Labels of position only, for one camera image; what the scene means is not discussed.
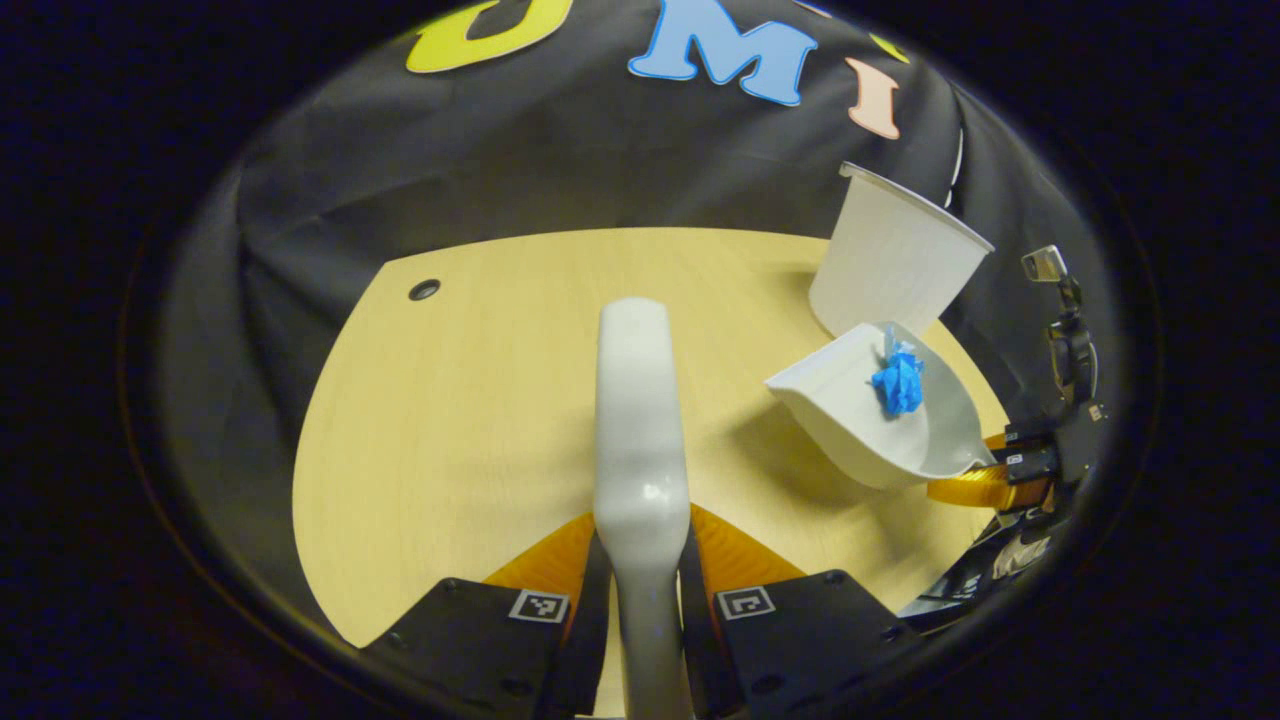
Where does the white ribbed garbage bin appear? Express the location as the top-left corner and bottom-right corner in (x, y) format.
(807, 161), (997, 341)

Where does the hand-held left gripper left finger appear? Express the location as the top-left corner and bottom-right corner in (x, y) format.
(358, 512), (613, 719)

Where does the white grey dustpan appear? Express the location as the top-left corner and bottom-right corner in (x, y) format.
(765, 320), (999, 492)

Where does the blue paper ball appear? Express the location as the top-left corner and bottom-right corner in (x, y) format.
(870, 350), (927, 417)

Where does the black backdrop cloth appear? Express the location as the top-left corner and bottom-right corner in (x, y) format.
(150, 0), (1111, 601)

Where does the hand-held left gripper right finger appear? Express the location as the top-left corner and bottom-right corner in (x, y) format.
(678, 503), (923, 719)

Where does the dark printed cloth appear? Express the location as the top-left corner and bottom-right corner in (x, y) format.
(898, 510), (1066, 633)

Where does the small white broom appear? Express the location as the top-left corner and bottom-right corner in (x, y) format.
(594, 296), (695, 720)

